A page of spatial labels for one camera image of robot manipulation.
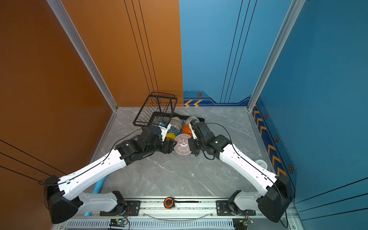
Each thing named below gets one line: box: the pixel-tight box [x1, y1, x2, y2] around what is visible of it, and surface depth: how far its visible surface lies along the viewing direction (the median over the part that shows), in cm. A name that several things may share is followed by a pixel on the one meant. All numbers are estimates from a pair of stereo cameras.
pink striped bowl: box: [173, 133, 192, 156], surface depth 78 cm
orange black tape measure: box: [163, 196, 175, 210], surface depth 74 cm
